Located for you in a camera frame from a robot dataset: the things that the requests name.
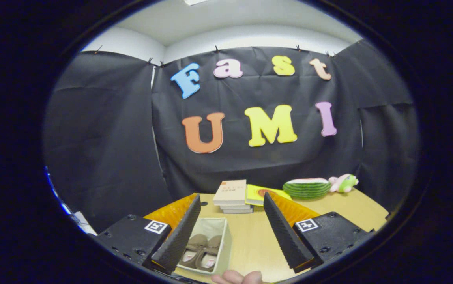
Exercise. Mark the long ceiling light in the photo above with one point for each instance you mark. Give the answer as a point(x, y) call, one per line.
point(195, 2)

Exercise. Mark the watermelon slice plush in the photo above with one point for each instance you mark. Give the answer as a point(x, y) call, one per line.
point(307, 189)

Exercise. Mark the yellow book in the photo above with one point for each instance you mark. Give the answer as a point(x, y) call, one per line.
point(256, 193)

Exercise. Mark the beige book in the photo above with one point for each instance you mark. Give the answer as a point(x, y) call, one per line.
point(230, 191)

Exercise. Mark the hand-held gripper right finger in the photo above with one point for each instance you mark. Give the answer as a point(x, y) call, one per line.
point(285, 236)

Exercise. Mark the green and pink plush toy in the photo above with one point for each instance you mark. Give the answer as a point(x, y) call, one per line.
point(345, 183)

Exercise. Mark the green fabric storage box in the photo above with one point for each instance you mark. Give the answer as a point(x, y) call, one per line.
point(214, 225)

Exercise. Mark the brown fuzzy shoe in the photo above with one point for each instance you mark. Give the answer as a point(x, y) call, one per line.
point(195, 246)
point(212, 256)

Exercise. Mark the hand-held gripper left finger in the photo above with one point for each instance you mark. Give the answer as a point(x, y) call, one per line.
point(181, 232)

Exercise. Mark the white book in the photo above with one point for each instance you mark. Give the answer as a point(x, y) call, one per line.
point(236, 206)

